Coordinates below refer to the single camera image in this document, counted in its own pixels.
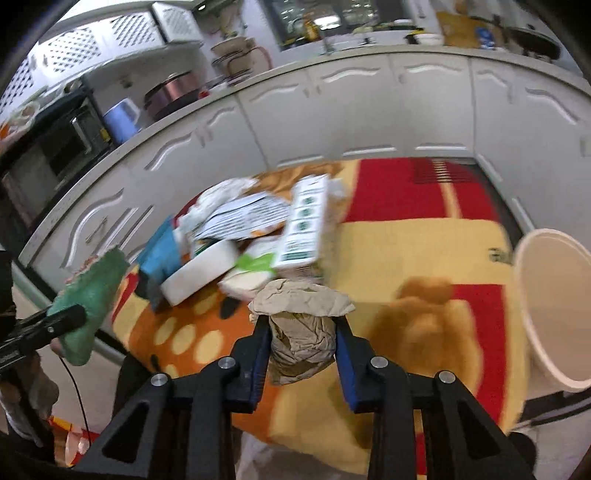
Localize brown paper bag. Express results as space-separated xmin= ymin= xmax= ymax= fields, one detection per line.
xmin=249 ymin=279 xmax=355 ymax=386

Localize blue trash bag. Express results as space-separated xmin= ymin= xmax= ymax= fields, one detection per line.
xmin=136 ymin=216 xmax=181 ymax=285

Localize white printed snack packet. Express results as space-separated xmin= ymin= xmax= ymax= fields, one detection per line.
xmin=187 ymin=192 xmax=290 ymax=241

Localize white plastic trash bin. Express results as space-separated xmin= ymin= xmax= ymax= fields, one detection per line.
xmin=513 ymin=228 xmax=590 ymax=393

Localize white kitchen cabinets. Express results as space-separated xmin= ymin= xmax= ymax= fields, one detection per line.
xmin=18 ymin=46 xmax=590 ymax=288

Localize black microwave oven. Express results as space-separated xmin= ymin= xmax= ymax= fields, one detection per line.
xmin=1 ymin=91 xmax=114 ymax=256

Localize green white plastic wrapper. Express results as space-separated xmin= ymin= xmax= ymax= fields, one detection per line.
xmin=218 ymin=236 xmax=280 ymax=302

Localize black frying pan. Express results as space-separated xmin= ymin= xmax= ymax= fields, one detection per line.
xmin=505 ymin=27 xmax=561 ymax=61

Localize wooden cutting board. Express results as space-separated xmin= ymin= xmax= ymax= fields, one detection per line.
xmin=436 ymin=11 xmax=487 ymax=49

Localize dish drying rack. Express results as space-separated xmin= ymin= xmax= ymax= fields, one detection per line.
xmin=211 ymin=36 xmax=273 ymax=84

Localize green scouring sponge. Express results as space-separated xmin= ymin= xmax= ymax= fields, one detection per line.
xmin=47 ymin=247 xmax=129 ymax=366

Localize green white medicine box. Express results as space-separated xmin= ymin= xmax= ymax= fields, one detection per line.
xmin=271 ymin=174 xmax=348 ymax=283

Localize colourful patterned blanket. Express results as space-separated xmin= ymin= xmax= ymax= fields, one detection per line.
xmin=111 ymin=158 xmax=529 ymax=474

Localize white foam block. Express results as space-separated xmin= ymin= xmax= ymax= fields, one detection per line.
xmin=160 ymin=240 xmax=239 ymax=306

